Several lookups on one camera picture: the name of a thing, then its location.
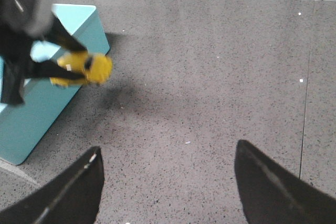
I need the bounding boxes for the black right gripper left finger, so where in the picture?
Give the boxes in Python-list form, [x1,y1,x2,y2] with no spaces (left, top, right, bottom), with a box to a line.
[1,146,104,223]

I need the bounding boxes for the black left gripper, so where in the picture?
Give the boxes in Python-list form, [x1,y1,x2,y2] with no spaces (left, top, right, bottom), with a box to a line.
[1,0,87,105]

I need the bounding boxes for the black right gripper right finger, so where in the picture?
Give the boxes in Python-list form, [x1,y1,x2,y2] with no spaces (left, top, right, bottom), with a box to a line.
[234,140,335,223]

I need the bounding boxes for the yellow toy beetle car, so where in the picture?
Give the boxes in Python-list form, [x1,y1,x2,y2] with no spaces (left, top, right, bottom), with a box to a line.
[50,52,113,87]

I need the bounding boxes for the light blue storage box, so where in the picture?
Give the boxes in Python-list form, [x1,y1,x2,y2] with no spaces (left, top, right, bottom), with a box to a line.
[1,4,110,165]

